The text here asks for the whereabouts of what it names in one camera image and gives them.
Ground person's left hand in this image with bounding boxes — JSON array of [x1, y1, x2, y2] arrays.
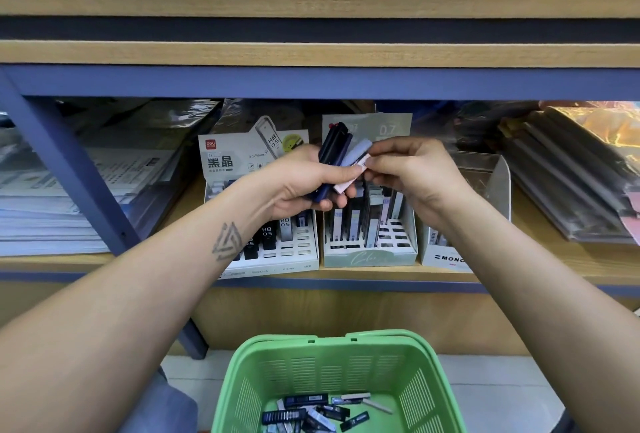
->
[[255, 144, 363, 219]]

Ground person's right hand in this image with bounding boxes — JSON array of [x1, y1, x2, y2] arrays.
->
[[365, 136, 473, 230]]

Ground pale green display box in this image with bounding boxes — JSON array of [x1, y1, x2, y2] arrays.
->
[[320, 112, 421, 269]]

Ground white display box red label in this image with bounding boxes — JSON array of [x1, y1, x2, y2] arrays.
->
[[198, 114, 321, 279]]

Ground clear plastic display box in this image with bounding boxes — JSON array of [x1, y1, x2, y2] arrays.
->
[[418, 150, 512, 274]]

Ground green plastic basket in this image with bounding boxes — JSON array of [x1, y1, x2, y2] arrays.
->
[[211, 328, 468, 433]]

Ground pile of lead cases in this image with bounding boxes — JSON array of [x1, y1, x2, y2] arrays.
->
[[260, 390, 396, 433]]

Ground person's left forearm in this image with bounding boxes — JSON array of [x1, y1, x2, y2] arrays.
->
[[0, 188, 291, 433]]

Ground person's right forearm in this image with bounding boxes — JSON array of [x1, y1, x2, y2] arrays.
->
[[440, 192, 640, 433]]

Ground dark plastic-wrapped packs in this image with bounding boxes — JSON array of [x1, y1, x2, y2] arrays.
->
[[430, 100, 640, 246]]

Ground stack of wrapped paper packs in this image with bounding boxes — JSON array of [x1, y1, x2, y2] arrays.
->
[[0, 98, 221, 257]]

